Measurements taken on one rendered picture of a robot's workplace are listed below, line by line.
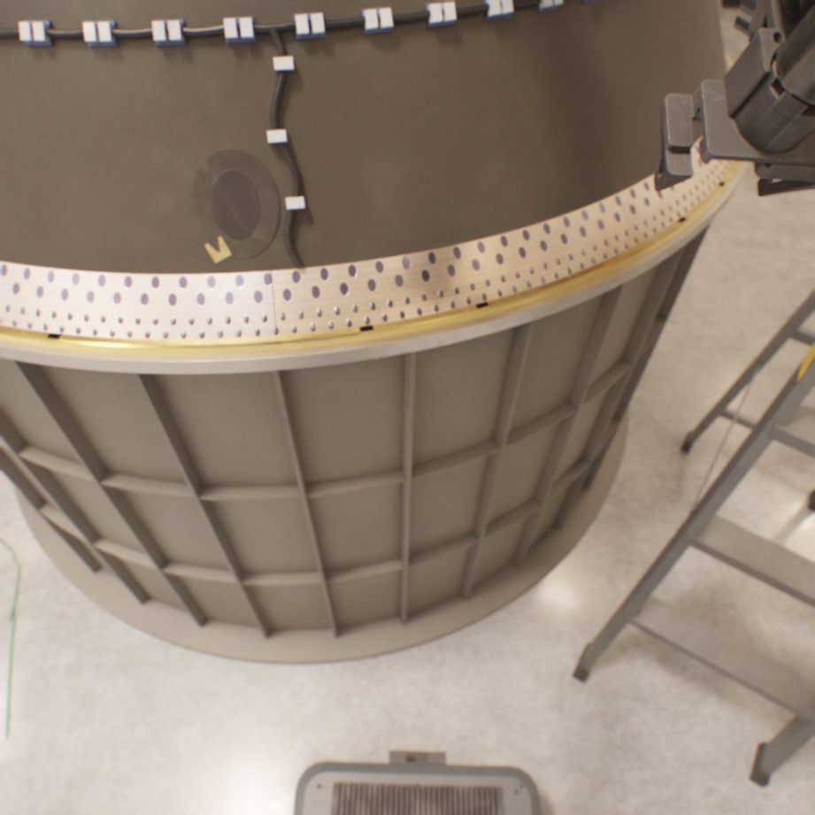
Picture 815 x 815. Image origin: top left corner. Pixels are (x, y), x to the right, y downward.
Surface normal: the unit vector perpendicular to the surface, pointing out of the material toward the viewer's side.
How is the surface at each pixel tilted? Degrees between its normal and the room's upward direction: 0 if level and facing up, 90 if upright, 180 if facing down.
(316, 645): 0
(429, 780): 0
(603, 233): 43
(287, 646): 0
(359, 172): 62
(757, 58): 90
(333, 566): 90
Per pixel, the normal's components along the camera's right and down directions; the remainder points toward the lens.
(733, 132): 0.00, -0.17
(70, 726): 0.01, -0.64
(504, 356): 0.42, 0.70
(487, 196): 0.36, 0.33
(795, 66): -0.94, 0.34
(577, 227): 0.37, -0.01
